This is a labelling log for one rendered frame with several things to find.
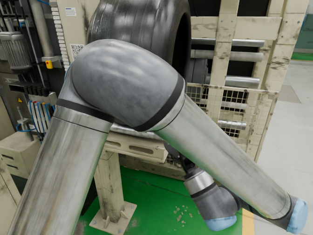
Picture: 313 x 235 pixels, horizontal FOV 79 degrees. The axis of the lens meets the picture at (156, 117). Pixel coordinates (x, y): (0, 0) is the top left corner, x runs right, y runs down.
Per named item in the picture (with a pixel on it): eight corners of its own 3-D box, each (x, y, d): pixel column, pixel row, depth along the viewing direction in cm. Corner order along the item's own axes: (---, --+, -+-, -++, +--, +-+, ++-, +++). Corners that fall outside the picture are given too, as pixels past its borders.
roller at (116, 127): (99, 129, 95) (94, 127, 91) (101, 120, 96) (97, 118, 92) (167, 142, 85) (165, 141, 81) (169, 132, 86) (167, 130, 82)
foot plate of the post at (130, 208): (89, 225, 141) (88, 222, 139) (108, 196, 163) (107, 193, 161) (121, 238, 133) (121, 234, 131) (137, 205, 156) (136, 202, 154)
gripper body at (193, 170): (166, 150, 71) (182, 180, 67) (166, 145, 63) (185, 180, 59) (184, 141, 72) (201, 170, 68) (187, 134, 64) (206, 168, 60)
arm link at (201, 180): (191, 195, 57) (219, 179, 58) (183, 180, 58) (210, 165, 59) (188, 194, 65) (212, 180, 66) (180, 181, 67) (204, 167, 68)
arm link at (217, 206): (226, 218, 64) (205, 235, 59) (206, 183, 68) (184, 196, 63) (246, 217, 56) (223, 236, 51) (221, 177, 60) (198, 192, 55)
